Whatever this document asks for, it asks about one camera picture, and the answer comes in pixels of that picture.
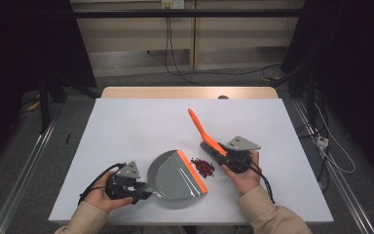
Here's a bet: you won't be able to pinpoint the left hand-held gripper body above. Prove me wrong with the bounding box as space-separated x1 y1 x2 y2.
104 160 142 201

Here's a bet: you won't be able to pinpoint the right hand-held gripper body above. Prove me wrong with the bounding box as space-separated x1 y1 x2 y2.
221 136 262 175

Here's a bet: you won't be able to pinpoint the red beans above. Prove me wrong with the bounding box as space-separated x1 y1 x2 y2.
190 157 216 179

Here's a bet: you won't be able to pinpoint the orange brush with grey bristles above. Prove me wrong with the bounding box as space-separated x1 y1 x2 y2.
187 107 228 162

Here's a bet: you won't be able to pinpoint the grey dustpan with orange lip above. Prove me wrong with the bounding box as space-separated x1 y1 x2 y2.
144 149 209 202

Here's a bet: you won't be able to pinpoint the person's right hand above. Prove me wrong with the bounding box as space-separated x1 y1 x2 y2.
221 149 262 196

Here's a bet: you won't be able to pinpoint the person's left hand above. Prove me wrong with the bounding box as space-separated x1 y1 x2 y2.
84 171 134 214

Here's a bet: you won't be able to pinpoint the white table mat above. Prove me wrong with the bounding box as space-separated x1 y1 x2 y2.
48 97 335 226

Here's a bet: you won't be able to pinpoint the wooden table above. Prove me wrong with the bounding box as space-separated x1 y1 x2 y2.
100 86 280 99

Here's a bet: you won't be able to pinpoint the white power adapter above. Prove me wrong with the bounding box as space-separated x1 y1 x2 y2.
316 136 330 149

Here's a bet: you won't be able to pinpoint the black metal stand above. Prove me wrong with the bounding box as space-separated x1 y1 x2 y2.
38 76 53 135

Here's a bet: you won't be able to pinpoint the black curtain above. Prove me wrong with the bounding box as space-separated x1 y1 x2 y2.
280 0 374 186
0 0 97 98

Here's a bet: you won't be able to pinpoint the black horizontal bar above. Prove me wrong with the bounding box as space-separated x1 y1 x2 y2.
72 9 306 20

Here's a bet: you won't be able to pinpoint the black floor cable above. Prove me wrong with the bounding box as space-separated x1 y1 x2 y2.
194 63 281 78

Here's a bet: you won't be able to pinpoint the white cable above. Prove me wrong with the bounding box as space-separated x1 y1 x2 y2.
314 102 356 175

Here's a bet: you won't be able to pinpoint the metal floor rail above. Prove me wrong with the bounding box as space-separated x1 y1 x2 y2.
0 119 57 234
292 98 374 234

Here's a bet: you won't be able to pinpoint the black hanging cable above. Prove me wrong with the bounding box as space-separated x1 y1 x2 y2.
164 17 206 88

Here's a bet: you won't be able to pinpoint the white wall socket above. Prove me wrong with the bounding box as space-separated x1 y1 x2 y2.
161 0 185 10

